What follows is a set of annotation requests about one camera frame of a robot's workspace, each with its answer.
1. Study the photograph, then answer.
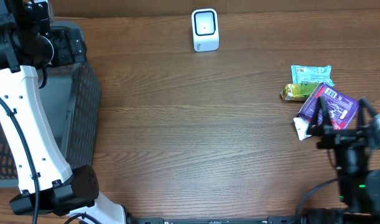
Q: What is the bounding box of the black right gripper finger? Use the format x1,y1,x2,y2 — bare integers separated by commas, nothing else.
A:
356,96,379,130
307,96,333,131

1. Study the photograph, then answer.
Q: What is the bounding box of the white conditioner tube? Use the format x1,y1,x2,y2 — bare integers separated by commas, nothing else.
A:
293,117,310,141

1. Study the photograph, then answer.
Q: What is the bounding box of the red purple snack bag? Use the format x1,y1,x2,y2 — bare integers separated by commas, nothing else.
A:
297,83,359,129

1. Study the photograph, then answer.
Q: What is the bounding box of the green tea drink carton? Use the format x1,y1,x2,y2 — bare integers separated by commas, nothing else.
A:
280,83,319,101

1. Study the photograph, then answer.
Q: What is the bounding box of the teal snack packet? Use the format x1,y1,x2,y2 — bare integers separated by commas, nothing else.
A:
291,65,335,86

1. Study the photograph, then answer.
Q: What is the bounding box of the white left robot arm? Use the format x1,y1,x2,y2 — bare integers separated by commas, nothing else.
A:
0,1,132,223

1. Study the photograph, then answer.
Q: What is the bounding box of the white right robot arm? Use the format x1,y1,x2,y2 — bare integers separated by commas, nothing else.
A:
295,96,380,223

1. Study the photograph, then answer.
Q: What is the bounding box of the white barcode scanner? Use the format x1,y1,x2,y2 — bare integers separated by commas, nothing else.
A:
191,8,220,52

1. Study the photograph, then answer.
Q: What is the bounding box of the grey plastic mesh basket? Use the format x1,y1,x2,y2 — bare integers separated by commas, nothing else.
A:
0,21,102,189

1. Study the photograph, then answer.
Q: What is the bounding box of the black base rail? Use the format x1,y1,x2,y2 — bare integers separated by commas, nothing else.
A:
132,216,297,224

